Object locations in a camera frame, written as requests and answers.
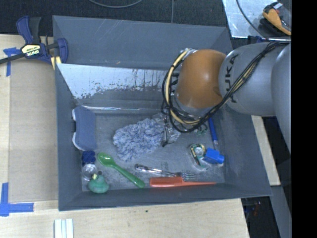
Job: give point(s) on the clear packet with green toy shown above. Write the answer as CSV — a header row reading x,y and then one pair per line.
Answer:
x,y
198,154

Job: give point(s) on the blue and white fluffy cloth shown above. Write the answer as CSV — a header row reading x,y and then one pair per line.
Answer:
x,y
138,140

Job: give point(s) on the blue pen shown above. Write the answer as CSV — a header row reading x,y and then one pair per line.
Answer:
x,y
213,131

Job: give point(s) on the blue plastic block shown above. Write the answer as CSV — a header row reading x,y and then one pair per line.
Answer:
x,y
213,155

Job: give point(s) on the green plastic spoon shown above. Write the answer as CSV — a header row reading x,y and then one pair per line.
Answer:
x,y
116,167

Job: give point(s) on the blue and white sponge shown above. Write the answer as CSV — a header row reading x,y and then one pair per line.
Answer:
x,y
85,128

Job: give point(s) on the small blue bottle cap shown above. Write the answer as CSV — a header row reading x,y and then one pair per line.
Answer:
x,y
88,157

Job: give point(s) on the green toy duck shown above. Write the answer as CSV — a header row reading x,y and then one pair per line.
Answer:
x,y
98,185

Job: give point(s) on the clear glass ball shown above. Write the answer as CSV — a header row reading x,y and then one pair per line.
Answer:
x,y
89,171

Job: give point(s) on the grey metal bin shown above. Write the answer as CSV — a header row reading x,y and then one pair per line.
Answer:
x,y
138,41

